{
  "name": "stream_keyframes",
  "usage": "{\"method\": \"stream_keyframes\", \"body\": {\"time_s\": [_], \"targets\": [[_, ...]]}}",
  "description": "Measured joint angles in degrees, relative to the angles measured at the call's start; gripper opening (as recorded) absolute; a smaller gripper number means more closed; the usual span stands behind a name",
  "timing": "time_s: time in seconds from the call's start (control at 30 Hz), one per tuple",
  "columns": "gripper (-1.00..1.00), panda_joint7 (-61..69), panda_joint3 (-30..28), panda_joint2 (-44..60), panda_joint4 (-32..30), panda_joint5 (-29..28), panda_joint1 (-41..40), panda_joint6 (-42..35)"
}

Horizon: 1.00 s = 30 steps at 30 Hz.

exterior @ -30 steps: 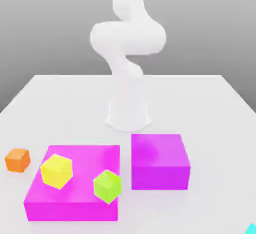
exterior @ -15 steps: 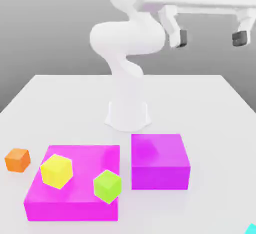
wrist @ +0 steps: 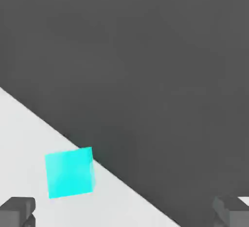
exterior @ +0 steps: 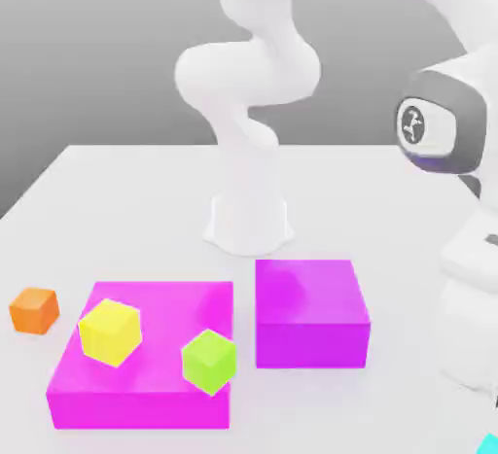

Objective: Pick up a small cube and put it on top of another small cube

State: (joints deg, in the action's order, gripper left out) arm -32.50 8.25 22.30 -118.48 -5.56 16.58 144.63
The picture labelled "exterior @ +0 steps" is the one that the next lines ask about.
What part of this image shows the large purple box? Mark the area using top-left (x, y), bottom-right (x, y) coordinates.
top-left (254, 259), bottom-right (372, 369)

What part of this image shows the small yellow cube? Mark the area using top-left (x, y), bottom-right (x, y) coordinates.
top-left (78, 297), bottom-right (144, 368)

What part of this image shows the small green cube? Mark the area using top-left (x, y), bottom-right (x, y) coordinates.
top-left (181, 328), bottom-right (237, 398)

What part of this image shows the small orange cube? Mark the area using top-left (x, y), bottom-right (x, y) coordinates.
top-left (8, 287), bottom-right (61, 336)

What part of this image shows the large magenta box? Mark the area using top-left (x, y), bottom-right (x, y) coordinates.
top-left (45, 280), bottom-right (234, 431)

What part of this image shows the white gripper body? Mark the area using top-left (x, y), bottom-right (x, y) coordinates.
top-left (439, 277), bottom-right (498, 410)

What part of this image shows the small cyan cube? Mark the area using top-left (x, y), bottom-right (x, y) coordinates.
top-left (476, 433), bottom-right (498, 454)

